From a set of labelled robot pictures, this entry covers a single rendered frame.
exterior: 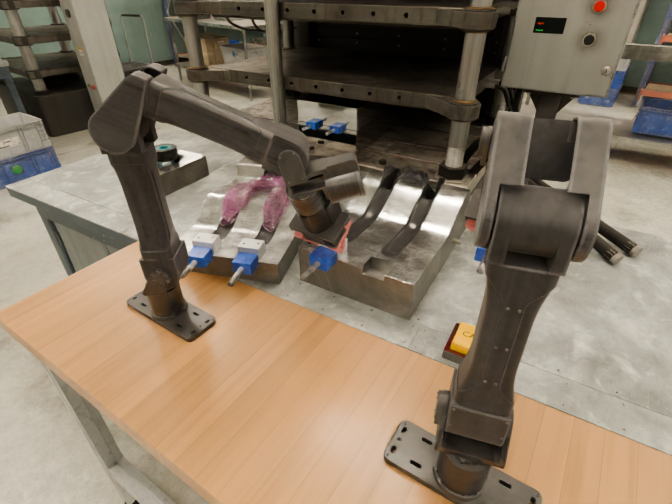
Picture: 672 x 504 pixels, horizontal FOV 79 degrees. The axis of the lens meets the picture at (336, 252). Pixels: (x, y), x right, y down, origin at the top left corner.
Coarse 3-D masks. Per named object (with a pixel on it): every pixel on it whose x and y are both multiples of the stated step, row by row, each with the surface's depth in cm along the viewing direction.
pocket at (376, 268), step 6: (372, 258) 84; (366, 264) 82; (372, 264) 84; (378, 264) 84; (384, 264) 83; (390, 264) 82; (366, 270) 83; (372, 270) 84; (378, 270) 84; (384, 270) 84; (372, 276) 80; (378, 276) 82
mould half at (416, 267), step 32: (416, 192) 100; (448, 192) 98; (384, 224) 96; (448, 224) 93; (352, 256) 83; (384, 256) 83; (416, 256) 84; (352, 288) 84; (384, 288) 80; (416, 288) 78
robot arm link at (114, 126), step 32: (128, 96) 55; (160, 96) 56; (192, 96) 58; (96, 128) 57; (128, 128) 57; (192, 128) 60; (224, 128) 60; (256, 128) 60; (288, 128) 65; (256, 160) 62
